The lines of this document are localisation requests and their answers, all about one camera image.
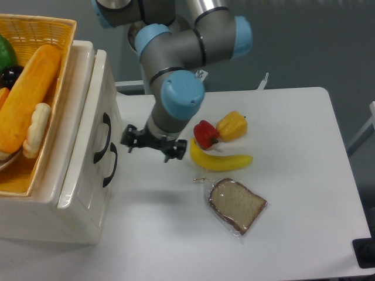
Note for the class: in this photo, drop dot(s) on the orange baguette bread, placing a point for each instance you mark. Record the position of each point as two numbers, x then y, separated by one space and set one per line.
29 90

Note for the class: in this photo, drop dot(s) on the yellow wicker basket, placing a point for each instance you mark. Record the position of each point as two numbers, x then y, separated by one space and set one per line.
26 34

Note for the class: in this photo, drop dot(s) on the cream twisted bread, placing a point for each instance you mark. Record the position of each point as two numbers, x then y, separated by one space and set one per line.
36 130

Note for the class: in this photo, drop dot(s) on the dark purple fruit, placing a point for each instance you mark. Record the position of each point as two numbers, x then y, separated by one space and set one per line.
10 75

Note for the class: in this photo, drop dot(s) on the yellow bell pepper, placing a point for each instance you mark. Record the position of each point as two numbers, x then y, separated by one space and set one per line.
232 126

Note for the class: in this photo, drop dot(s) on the white drawer cabinet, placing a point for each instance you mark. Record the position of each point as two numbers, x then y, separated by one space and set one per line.
36 217

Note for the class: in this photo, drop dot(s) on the green fruit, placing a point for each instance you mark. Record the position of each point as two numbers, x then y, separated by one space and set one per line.
7 54

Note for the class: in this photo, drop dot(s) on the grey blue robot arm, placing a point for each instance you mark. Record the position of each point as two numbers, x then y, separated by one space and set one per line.
169 59

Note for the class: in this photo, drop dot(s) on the red bell pepper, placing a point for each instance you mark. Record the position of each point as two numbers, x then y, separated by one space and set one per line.
206 134

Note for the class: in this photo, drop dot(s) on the white drawer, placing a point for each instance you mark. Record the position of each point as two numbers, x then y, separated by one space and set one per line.
101 121
85 194

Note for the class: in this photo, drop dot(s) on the yellow banana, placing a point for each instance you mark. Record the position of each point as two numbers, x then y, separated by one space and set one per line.
217 163

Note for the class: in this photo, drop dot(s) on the white lower drawer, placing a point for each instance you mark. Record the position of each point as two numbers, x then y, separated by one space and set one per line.
85 194

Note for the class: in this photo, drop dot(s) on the brown twist tie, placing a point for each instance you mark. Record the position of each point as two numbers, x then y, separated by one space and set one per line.
200 180

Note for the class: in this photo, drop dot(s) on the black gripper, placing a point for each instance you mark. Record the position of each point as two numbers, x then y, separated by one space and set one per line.
133 138

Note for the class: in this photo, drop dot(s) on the wrapped bread slice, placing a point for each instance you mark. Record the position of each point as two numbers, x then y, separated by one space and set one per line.
233 205

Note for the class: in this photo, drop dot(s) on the black device at edge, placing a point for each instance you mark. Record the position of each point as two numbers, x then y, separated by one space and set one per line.
364 252

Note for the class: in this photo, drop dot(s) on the white top drawer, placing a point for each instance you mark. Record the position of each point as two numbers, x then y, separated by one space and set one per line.
101 121

